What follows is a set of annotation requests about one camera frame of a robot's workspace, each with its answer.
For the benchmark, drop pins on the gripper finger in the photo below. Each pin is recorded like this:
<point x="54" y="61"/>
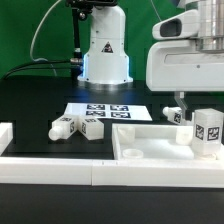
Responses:
<point x="179" y="97"/>

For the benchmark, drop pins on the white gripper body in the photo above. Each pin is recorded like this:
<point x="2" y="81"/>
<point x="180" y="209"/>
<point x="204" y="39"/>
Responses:
<point x="178" y="66"/>

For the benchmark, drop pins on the white square tabletop part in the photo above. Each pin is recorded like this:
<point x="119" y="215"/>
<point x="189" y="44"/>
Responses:
<point x="138" y="141"/>

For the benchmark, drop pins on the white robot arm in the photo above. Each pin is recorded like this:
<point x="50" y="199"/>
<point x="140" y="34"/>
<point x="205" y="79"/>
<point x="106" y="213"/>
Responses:
<point x="106" y="63"/>

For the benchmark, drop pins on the white sheet with tags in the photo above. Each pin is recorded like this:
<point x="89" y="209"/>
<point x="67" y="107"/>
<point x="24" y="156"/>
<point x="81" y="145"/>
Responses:
<point x="111" y="111"/>

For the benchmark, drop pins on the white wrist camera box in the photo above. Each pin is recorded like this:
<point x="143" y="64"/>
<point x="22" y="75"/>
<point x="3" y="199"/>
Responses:
<point x="182" y="26"/>

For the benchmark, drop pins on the white front fence wall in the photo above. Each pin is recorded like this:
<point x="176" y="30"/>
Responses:
<point x="164" y="173"/>

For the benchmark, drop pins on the white fence wall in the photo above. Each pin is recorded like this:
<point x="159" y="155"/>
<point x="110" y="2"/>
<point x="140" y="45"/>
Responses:
<point x="164" y="173"/>
<point x="6" y="135"/>

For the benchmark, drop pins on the white left fence wall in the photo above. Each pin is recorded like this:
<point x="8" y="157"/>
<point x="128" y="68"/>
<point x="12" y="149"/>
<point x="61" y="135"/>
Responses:
<point x="6" y="135"/>

